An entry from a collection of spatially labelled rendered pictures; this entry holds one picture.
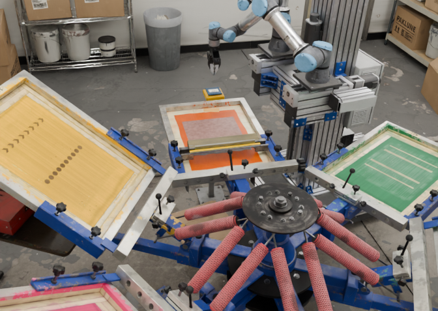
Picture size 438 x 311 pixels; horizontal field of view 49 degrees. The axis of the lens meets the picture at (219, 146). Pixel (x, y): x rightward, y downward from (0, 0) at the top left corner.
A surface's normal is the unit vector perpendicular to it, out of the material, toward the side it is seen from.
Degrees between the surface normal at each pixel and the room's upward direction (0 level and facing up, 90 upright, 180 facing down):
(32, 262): 0
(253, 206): 0
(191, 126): 0
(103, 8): 90
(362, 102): 90
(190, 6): 90
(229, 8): 90
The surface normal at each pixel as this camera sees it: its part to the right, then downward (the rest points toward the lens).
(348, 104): 0.38, 0.53
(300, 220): 0.03, -0.83
